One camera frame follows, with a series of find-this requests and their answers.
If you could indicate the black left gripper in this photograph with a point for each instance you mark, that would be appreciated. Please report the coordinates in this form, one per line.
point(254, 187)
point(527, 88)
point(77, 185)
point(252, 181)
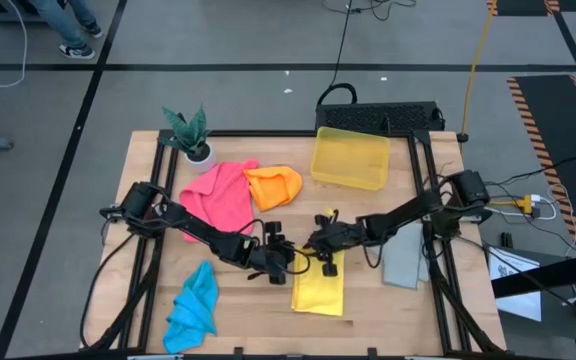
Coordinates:
point(273, 255)

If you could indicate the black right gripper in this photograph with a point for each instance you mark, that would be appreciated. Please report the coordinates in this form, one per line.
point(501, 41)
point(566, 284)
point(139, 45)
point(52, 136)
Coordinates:
point(343, 235)

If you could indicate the yellow microfiber towel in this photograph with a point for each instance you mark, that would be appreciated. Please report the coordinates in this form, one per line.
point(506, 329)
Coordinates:
point(318, 290)

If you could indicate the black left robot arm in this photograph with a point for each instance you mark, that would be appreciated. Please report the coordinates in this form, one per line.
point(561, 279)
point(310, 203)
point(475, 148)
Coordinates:
point(218, 240)

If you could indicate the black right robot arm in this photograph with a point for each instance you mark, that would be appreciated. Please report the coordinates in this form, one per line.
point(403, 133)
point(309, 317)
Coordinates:
point(403, 215)

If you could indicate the orange microfiber towel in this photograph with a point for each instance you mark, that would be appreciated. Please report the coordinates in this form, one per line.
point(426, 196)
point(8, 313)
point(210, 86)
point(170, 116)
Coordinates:
point(273, 187)

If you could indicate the grey microfiber towel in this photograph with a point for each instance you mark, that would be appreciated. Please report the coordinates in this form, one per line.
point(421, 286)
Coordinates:
point(403, 260)

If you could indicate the pink microfiber towel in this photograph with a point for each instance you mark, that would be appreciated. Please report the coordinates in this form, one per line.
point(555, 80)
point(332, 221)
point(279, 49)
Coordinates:
point(218, 200)

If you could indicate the blue microfiber towel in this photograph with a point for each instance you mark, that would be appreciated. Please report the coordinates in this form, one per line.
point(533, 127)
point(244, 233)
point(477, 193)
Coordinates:
point(190, 310)

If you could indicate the small yellow clip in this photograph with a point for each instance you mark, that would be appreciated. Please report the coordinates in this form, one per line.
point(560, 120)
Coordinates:
point(329, 213)

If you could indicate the yellow translucent plastic bin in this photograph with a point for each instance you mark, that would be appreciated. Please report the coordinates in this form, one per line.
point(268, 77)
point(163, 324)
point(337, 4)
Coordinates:
point(350, 157)

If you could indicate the snake plant in white pot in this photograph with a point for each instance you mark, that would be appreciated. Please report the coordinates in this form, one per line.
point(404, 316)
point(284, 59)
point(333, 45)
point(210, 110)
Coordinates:
point(193, 142)

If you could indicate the white paper sheet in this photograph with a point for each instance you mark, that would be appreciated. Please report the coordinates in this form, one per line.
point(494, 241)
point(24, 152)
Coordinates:
point(513, 305)

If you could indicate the yellow power adapter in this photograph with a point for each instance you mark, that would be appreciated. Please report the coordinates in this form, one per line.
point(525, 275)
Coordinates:
point(526, 203)

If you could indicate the black crossbeam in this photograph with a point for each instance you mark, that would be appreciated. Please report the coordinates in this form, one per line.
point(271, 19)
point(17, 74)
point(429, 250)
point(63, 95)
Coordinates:
point(548, 275)

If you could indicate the large black orange-striped mat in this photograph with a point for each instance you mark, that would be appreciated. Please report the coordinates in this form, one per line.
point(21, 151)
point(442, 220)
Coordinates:
point(553, 150)

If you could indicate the small black orange-striped mat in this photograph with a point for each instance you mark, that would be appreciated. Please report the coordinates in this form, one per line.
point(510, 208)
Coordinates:
point(523, 6)

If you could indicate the person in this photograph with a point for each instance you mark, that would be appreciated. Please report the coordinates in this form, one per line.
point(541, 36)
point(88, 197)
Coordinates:
point(58, 25)

